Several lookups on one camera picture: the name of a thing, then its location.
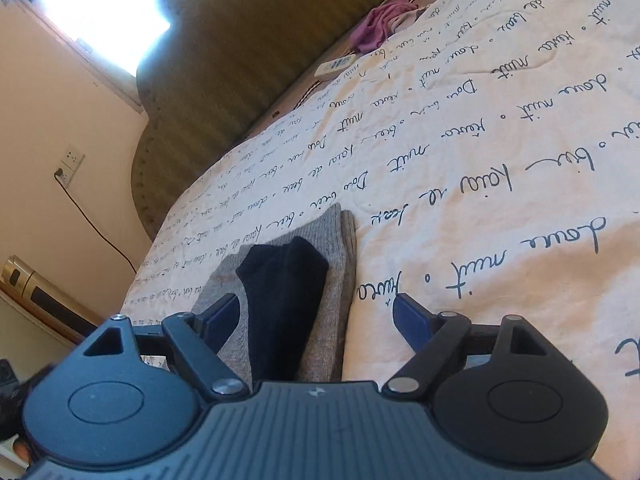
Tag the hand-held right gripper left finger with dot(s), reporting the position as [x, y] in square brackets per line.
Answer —
[222, 322]

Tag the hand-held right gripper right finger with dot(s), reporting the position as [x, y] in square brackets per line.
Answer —
[412, 322]

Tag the navy and grey sweater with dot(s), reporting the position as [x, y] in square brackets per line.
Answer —
[327, 305]

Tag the gold and brown appliance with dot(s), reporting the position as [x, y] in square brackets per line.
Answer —
[45, 295]

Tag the white script printed blanket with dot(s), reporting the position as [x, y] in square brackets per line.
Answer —
[500, 160]

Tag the dark object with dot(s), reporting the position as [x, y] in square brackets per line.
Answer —
[20, 390]

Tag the olive striped headboard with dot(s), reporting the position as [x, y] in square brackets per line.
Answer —
[225, 85]

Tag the white remote control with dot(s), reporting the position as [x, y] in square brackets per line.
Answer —
[336, 67]

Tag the beige bed sheet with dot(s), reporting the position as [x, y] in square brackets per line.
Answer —
[350, 55]

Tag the purple cloth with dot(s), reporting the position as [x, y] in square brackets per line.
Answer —
[377, 25]

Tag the bright window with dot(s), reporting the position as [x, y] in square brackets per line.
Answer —
[105, 10]

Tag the white wall socket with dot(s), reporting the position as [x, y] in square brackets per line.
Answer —
[70, 164]

